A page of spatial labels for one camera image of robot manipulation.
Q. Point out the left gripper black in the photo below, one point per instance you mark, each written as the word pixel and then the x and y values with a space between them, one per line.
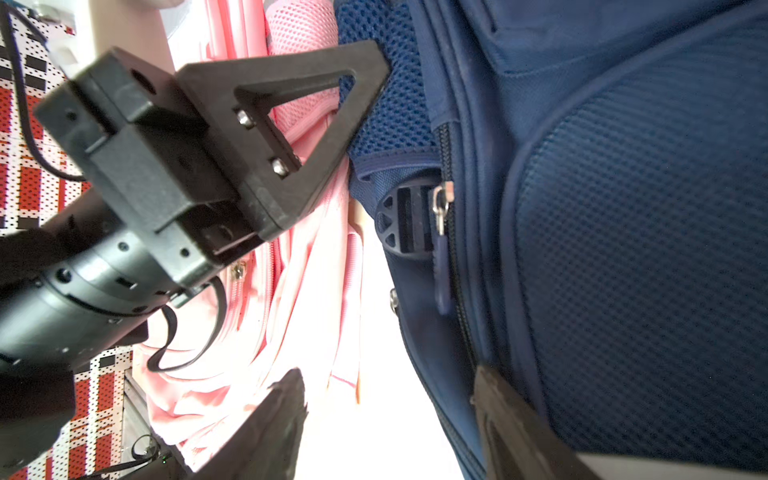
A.
pixel 188 169

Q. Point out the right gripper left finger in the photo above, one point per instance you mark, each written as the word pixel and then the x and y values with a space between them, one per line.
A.
pixel 266 446

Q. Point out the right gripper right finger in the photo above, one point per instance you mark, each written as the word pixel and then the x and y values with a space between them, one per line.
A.
pixel 517 444

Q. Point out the navy zipper pull tab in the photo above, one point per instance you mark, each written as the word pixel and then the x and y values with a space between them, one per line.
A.
pixel 442 197

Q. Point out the navy blue backpack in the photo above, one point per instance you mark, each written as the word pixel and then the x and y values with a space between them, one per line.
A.
pixel 608 236

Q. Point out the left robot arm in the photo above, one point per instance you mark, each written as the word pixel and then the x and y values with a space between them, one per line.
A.
pixel 46 337

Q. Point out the pink backpack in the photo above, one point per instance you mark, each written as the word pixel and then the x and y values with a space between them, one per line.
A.
pixel 291 303

